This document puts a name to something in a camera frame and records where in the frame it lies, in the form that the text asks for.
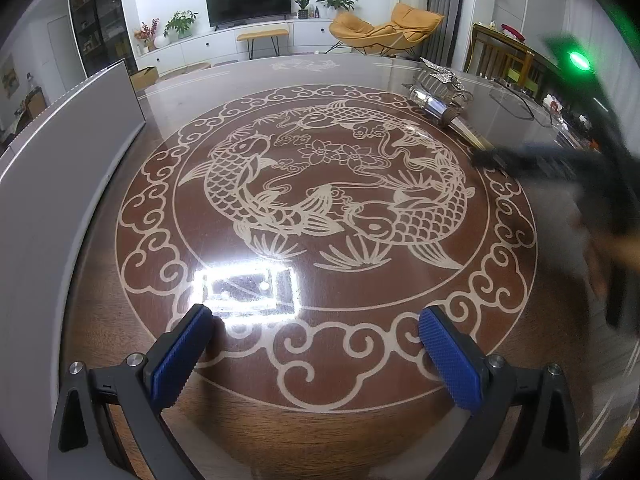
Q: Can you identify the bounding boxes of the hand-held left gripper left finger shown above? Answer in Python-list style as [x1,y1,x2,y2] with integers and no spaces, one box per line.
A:
[47,303,214,480]

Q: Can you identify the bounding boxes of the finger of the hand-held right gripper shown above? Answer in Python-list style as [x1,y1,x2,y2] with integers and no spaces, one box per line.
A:
[470,142,606,183]

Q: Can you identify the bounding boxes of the wooden chair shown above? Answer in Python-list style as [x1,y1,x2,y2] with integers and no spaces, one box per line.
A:
[465,22,533,93]

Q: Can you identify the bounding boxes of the white door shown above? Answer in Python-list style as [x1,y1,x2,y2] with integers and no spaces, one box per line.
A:
[46,15,76,86]

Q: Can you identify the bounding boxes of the wooden desktop with koi pattern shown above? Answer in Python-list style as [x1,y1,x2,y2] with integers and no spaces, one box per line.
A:
[60,55,640,480]

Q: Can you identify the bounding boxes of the brown cardboard box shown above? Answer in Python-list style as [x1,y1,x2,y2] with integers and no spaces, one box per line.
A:
[130,66,160,92]

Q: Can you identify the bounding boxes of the framed wall painting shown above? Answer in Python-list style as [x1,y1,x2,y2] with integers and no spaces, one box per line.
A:
[0,54,16,98]

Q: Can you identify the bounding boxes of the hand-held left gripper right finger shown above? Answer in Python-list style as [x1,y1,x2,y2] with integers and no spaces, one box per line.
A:
[418,305,583,480]

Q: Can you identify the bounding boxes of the grey curved panel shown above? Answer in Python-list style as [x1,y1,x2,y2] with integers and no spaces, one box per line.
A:
[0,58,147,461]

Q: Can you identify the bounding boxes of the orange wooden bench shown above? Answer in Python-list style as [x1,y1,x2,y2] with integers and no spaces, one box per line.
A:
[236,28,290,60]

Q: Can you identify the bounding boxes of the white television cabinet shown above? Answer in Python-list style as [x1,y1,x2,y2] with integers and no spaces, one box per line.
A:
[135,19,341,68]

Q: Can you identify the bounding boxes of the thin-frame eyeglasses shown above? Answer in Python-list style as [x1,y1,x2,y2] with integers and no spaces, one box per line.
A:
[487,86,557,127]

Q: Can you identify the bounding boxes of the orange lounge chair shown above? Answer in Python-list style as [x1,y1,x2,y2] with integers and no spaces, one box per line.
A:
[325,3,446,58]

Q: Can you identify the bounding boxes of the black glass display cabinet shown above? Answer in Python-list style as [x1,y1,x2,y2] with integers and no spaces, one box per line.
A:
[67,0,138,73]

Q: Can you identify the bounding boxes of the black television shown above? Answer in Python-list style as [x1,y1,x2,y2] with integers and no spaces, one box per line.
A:
[204,0,292,28]

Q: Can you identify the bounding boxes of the grey curtain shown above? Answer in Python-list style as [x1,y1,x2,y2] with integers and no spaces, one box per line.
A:
[427,0,481,68]

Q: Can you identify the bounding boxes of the red flower arrangement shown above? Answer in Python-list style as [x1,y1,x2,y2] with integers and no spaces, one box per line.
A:
[134,18,161,55]

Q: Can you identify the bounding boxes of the bushy green potted plant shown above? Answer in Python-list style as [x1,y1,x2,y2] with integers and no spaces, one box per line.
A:
[164,10,198,40]

